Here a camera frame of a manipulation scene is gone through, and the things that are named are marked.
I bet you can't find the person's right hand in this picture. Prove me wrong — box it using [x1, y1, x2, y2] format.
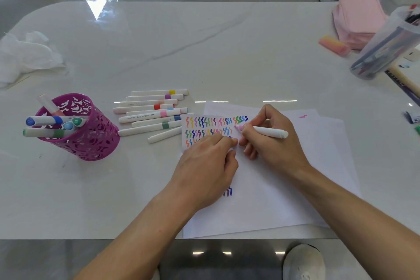
[238, 104, 313, 180]

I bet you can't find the person's left hand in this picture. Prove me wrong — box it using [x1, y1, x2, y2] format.
[168, 132, 239, 213]

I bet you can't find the pink-tipped white felt pen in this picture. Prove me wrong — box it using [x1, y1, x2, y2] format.
[234, 124, 289, 139]

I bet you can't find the small card with coloured squiggles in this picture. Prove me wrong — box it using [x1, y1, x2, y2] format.
[181, 113, 250, 156]

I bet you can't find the person's right forearm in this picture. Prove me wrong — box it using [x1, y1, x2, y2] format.
[293, 164, 420, 280]

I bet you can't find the person's left forearm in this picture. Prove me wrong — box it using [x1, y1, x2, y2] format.
[75, 188, 201, 280]

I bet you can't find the white paper sheet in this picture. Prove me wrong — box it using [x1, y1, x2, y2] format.
[282, 115, 363, 228]
[182, 101, 331, 240]

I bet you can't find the row of white markers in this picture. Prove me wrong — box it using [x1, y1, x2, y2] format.
[113, 89, 189, 144]

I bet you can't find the person's white shoe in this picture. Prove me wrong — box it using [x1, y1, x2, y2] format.
[282, 244, 326, 280]

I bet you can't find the pink and yellow eraser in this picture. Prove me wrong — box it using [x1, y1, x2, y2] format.
[318, 34, 351, 58]

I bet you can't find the purple cut-out pen holder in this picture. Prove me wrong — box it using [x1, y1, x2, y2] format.
[34, 93, 121, 162]

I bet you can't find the clear plastic jar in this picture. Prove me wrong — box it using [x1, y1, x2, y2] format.
[349, 5, 420, 80]

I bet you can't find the pink fabric pencil pouch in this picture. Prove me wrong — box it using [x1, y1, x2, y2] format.
[332, 0, 390, 51]

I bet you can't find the dark box with beige edge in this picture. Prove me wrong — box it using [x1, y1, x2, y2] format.
[385, 63, 420, 107]

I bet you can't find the dark-green-banded white marker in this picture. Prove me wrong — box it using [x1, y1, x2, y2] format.
[22, 128, 77, 138]

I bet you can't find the pink-banded white marker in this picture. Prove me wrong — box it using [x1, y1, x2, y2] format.
[37, 94, 61, 116]

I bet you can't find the blue-capped white marker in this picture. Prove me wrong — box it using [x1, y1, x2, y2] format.
[26, 116, 63, 127]

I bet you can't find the crumpled white tissue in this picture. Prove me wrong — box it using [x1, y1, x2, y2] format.
[0, 31, 68, 89]

